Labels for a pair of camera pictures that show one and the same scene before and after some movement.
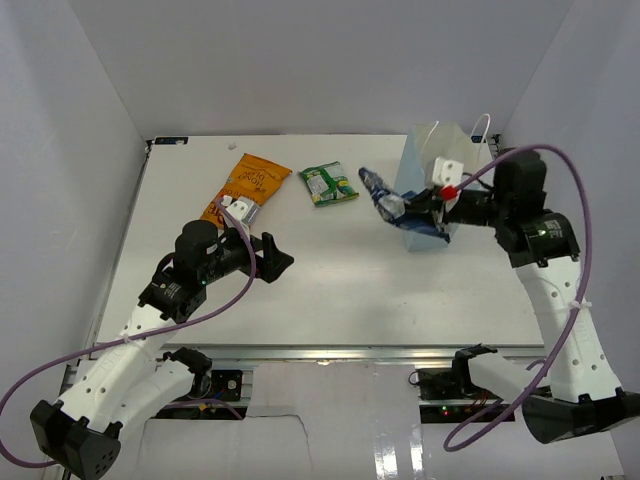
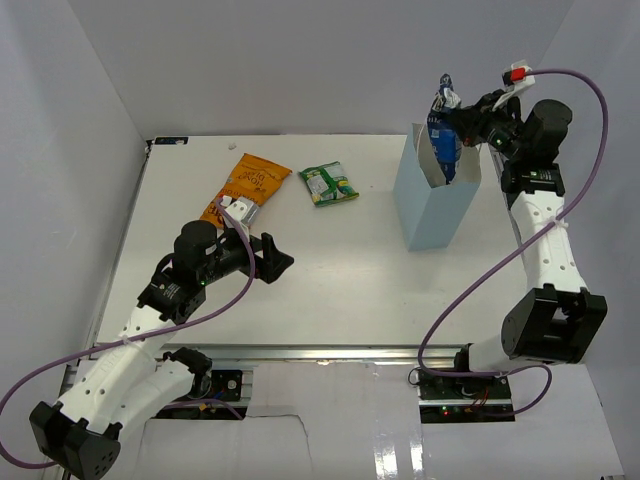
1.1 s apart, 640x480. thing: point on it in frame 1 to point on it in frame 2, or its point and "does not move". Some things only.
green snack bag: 327,183 does not move
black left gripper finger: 270,251 does not move
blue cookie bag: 393,206 to 444,135
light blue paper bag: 425,144 does not move
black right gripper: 427,199 to 474,121
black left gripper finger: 270,273 does not move
